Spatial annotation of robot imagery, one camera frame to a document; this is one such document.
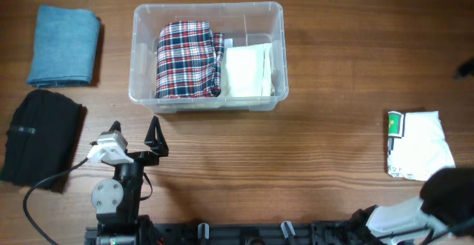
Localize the black cloth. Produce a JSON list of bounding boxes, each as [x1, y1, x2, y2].
[[1, 90, 82, 187]]

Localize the cream cloth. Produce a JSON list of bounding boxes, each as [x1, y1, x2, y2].
[[219, 43, 274, 98]]

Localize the folded blue denim cloth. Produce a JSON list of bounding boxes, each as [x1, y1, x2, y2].
[[27, 5, 101, 88]]

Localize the left camera cable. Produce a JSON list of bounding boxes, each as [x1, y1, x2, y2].
[[22, 157, 90, 245]]

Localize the red plaid cloth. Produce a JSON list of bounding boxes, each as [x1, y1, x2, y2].
[[155, 21, 224, 98]]

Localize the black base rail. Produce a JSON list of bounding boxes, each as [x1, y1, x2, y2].
[[84, 221, 356, 245]]

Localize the white printed t-shirt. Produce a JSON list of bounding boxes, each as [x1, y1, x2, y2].
[[387, 111, 455, 181]]

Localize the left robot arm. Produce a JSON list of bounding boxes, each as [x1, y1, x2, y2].
[[84, 116, 169, 245]]

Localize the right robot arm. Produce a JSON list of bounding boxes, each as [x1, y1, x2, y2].
[[344, 111, 473, 244]]

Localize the clear plastic storage container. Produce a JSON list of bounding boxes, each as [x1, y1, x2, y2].
[[128, 1, 290, 114]]

